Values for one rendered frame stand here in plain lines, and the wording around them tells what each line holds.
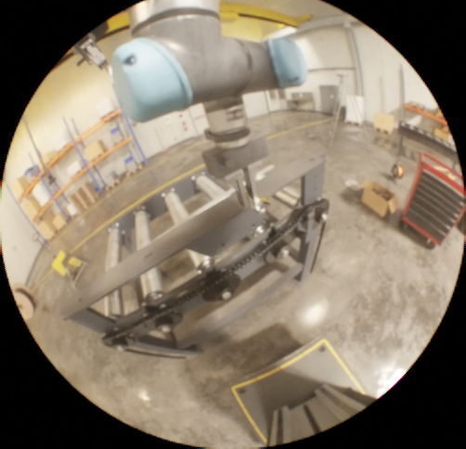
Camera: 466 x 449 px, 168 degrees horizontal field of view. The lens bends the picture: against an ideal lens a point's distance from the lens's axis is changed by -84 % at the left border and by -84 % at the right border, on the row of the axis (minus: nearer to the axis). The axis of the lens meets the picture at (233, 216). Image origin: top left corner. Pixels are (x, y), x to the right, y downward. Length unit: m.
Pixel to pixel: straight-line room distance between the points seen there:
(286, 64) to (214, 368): 1.62
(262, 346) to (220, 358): 0.36
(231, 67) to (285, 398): 1.26
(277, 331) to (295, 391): 0.58
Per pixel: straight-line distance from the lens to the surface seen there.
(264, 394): 1.16
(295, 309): 1.48
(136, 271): 0.45
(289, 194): 0.90
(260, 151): 0.34
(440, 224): 2.34
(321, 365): 1.16
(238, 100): 0.29
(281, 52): 0.20
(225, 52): 0.15
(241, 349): 1.46
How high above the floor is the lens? 1.43
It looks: 40 degrees down
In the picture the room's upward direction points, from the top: 19 degrees counter-clockwise
